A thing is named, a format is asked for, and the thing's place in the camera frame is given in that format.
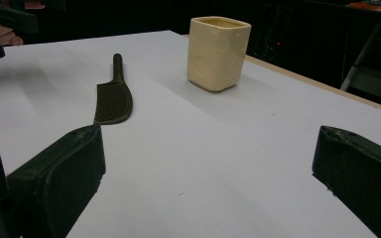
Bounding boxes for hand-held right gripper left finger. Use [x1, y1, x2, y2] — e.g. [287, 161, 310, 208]
[6, 124, 107, 238]

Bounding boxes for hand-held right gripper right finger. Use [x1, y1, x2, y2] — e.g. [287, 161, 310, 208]
[312, 125, 381, 238]

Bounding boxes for dark brown comb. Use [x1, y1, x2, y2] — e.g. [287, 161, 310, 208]
[92, 53, 134, 126]

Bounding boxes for cream square cup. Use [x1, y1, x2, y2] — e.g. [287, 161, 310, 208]
[187, 15, 252, 93]

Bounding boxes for grey metal stand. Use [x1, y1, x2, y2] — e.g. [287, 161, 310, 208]
[339, 22, 381, 92]

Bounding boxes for white table sheet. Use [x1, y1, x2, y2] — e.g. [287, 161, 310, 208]
[0, 30, 381, 238]

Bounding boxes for orange object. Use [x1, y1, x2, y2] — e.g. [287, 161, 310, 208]
[347, 0, 381, 13]

